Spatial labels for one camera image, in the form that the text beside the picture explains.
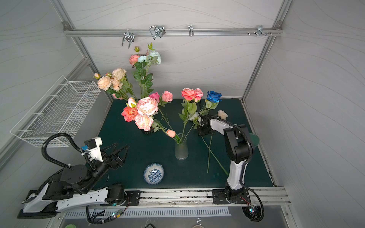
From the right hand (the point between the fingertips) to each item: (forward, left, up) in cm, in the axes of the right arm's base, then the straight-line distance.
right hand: (201, 131), depth 99 cm
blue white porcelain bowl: (-30, +28, 0) cm, 41 cm away
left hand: (-28, +37, +30) cm, 55 cm away
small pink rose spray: (+14, -17, +1) cm, 22 cm away
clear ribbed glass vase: (-19, +13, +7) cm, 24 cm away
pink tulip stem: (-19, +16, +28) cm, 37 cm away
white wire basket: (-10, +74, +32) cm, 81 cm away
